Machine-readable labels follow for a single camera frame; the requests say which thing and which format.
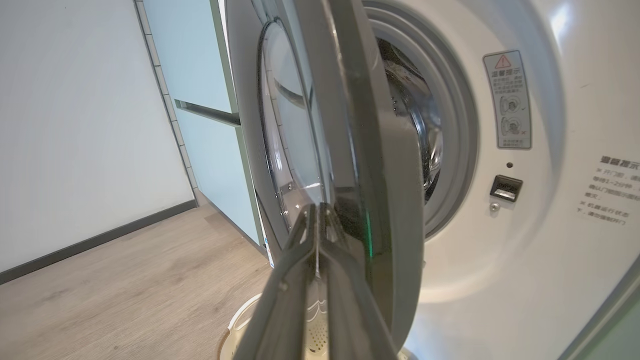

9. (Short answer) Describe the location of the instruction text decal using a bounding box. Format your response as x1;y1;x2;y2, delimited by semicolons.
575;155;640;227

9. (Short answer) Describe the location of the steel washer drum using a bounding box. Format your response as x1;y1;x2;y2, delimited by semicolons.
376;37;445;203

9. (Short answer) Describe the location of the black door latch socket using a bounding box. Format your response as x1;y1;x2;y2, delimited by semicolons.
489;174;524;203

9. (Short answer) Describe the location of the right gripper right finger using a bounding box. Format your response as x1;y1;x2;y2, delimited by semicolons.
319;203;401;360

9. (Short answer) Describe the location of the white front-load washing machine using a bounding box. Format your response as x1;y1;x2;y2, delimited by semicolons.
360;0;640;360

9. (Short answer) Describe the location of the mint cabinet with handle groove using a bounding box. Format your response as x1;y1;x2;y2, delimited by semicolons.
134;0;268;248

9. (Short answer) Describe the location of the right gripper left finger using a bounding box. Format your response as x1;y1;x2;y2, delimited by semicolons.
232;203;319;360

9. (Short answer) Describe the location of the grey warning sticker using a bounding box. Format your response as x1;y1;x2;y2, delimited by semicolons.
482;49;533;150

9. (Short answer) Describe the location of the black round glass washer door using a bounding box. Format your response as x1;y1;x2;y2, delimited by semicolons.
224;0;426;351

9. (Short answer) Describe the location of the white perforated laundry basket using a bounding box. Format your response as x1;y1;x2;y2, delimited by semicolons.
216;292;418;360

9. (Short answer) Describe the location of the dark grey wall skirting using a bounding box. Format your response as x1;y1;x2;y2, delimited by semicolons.
0;199;199;286

